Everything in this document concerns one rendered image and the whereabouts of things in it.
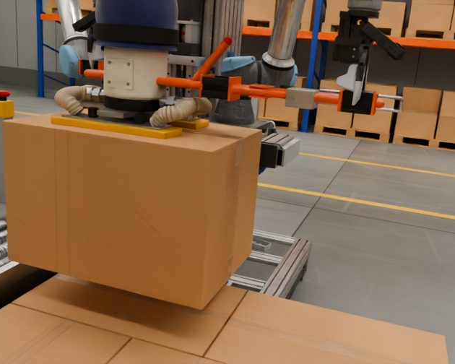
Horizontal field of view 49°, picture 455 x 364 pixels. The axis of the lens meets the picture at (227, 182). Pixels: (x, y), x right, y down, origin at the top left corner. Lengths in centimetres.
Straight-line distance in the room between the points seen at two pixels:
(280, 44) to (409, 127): 672
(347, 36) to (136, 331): 92
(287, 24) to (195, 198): 78
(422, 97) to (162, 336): 776
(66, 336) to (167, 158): 55
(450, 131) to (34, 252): 746
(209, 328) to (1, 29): 1224
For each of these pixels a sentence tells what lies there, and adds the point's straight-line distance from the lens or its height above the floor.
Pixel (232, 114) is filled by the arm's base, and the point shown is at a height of 107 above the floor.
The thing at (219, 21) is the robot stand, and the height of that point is 139.
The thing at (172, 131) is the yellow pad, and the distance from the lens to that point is 126.
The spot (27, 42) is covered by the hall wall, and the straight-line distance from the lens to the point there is 1283.
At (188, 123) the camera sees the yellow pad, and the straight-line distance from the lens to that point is 141.
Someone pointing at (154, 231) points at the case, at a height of 85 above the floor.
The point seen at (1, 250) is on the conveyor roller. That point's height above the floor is 54.
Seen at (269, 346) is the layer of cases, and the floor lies 54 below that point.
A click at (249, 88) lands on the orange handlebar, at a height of 121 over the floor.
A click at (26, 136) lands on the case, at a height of 104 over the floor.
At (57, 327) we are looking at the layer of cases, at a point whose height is 54.
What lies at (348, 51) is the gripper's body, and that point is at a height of 131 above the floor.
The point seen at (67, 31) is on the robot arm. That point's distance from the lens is 204.
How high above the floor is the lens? 131
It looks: 15 degrees down
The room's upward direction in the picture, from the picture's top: 5 degrees clockwise
